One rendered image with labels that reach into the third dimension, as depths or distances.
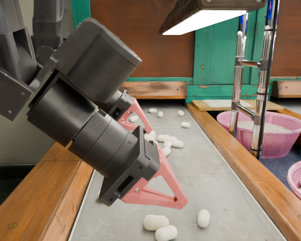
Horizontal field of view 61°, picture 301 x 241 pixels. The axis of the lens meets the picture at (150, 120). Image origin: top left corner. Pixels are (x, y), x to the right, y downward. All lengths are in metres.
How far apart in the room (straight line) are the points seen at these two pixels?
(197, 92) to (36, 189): 0.82
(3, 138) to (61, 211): 1.84
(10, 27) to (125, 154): 0.16
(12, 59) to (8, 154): 2.04
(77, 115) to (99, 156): 0.05
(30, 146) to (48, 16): 1.71
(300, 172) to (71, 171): 0.46
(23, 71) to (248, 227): 0.36
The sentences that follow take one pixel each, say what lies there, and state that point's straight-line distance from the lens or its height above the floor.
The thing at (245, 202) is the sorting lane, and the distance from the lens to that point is 0.49.
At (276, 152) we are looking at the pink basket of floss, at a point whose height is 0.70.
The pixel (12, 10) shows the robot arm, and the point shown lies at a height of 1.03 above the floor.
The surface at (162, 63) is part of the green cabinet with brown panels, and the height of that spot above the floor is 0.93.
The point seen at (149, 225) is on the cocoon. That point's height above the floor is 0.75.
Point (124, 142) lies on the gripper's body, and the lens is 0.27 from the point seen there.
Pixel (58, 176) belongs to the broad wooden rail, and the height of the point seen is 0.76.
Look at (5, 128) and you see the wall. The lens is 2.21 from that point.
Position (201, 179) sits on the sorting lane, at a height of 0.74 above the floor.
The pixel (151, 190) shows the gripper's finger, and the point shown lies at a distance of 0.33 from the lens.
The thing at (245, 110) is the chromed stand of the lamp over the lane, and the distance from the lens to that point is 0.69.
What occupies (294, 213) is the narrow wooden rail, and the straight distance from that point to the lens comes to 0.45.
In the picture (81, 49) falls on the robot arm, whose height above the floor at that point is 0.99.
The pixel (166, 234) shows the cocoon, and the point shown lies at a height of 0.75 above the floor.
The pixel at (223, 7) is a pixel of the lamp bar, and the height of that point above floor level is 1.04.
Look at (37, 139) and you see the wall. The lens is 2.15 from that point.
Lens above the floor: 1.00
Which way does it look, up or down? 16 degrees down
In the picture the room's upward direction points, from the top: straight up
